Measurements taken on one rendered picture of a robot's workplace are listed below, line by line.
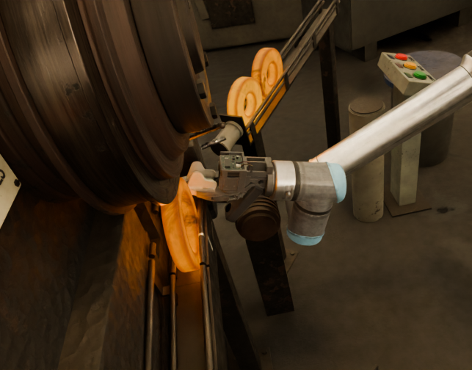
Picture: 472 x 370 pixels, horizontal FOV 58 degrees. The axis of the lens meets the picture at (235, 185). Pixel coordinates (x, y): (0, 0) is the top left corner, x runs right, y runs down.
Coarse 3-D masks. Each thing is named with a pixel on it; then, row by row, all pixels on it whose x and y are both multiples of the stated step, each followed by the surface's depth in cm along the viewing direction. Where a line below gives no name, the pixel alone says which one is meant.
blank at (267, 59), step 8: (264, 48) 129; (272, 48) 129; (256, 56) 127; (264, 56) 126; (272, 56) 130; (256, 64) 126; (264, 64) 127; (272, 64) 132; (280, 64) 136; (256, 72) 126; (264, 72) 127; (272, 72) 135; (280, 72) 137; (264, 80) 128; (272, 80) 135; (264, 88) 129; (264, 96) 131
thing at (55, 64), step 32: (0, 0) 39; (32, 0) 39; (64, 0) 38; (32, 32) 39; (64, 32) 38; (32, 64) 40; (64, 64) 40; (32, 96) 41; (64, 96) 42; (96, 96) 41; (64, 128) 43; (96, 128) 44; (96, 160) 46; (128, 160) 47; (96, 192) 51; (128, 192) 53; (160, 192) 58
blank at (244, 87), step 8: (240, 80) 120; (248, 80) 120; (256, 80) 124; (232, 88) 118; (240, 88) 118; (248, 88) 121; (256, 88) 125; (232, 96) 118; (240, 96) 118; (248, 96) 126; (256, 96) 126; (232, 104) 118; (240, 104) 119; (248, 104) 128; (256, 104) 127; (232, 112) 119; (240, 112) 120; (248, 112) 127; (248, 120) 124; (248, 128) 125
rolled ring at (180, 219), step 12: (180, 180) 82; (180, 192) 80; (168, 204) 76; (180, 204) 78; (192, 204) 90; (168, 216) 75; (180, 216) 76; (192, 216) 90; (168, 228) 75; (180, 228) 75; (192, 228) 90; (168, 240) 75; (180, 240) 75; (192, 240) 88; (180, 252) 76; (192, 252) 80; (180, 264) 78; (192, 264) 78
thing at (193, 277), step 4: (180, 272) 87; (184, 272) 87; (188, 272) 86; (192, 272) 86; (196, 272) 86; (180, 276) 86; (184, 276) 86; (188, 276) 86; (192, 276) 85; (196, 276) 85; (176, 280) 85; (180, 280) 85; (184, 280) 85; (188, 280) 85; (192, 280) 85; (196, 280) 84; (176, 284) 85; (180, 284) 84; (184, 284) 84; (188, 284) 84
